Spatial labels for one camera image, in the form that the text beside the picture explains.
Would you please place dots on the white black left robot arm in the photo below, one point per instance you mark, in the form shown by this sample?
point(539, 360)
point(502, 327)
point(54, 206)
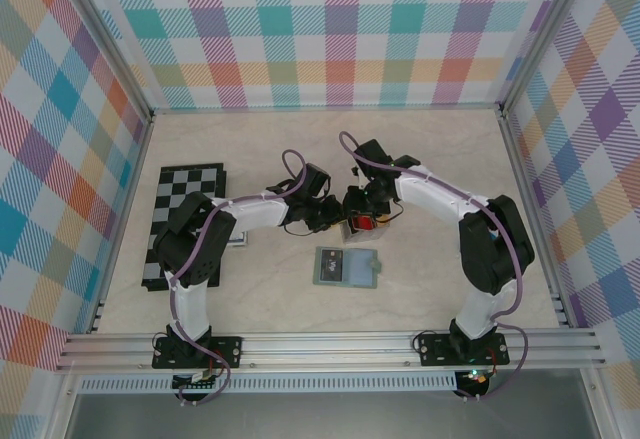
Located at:
point(250, 214)

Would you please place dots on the black card white script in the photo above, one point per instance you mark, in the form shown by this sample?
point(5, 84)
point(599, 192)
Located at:
point(332, 265)

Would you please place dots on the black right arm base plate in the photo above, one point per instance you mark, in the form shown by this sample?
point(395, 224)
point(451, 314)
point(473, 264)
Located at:
point(435, 349)

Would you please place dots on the aluminium front mounting rail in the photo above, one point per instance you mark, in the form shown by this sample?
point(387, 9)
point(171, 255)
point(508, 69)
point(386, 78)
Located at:
point(325, 349)

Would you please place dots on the black grey folding chessboard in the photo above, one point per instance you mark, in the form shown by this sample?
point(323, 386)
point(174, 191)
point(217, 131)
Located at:
point(185, 179)

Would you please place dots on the small circuit board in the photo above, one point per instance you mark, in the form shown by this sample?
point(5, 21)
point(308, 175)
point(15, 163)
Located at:
point(477, 376)
point(197, 380)

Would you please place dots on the aluminium back floor rail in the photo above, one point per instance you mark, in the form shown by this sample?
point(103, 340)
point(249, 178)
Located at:
point(325, 108)

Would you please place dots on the green leather card holder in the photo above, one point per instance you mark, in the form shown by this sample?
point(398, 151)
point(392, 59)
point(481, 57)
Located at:
point(362, 269)

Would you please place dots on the aluminium left floor rail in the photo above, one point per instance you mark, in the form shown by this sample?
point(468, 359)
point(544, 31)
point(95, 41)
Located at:
point(123, 221)

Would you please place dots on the aluminium floor rail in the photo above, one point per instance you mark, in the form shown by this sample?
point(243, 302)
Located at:
point(123, 221)
point(325, 108)
point(534, 209)

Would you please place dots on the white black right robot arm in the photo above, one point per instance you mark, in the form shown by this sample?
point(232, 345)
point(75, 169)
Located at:
point(430, 199)

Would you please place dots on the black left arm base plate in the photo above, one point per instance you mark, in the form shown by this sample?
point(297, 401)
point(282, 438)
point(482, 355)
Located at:
point(225, 349)

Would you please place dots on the clear plastic card box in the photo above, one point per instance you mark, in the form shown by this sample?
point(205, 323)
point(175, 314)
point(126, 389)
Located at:
point(365, 238)

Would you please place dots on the aluminium right floor rail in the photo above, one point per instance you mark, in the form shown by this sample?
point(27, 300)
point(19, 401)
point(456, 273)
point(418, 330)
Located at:
point(534, 209)

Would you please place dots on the blue playing card deck box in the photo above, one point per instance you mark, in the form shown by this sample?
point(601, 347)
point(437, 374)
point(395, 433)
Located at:
point(240, 240)

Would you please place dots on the aluminium frame post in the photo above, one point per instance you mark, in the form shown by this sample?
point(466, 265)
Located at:
point(111, 34)
point(542, 34)

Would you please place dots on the aluminium left frame post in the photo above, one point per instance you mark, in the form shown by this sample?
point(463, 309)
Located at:
point(111, 34)

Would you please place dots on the aluminium right frame post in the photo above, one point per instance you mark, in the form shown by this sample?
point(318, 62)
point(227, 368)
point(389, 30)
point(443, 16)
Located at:
point(542, 34)

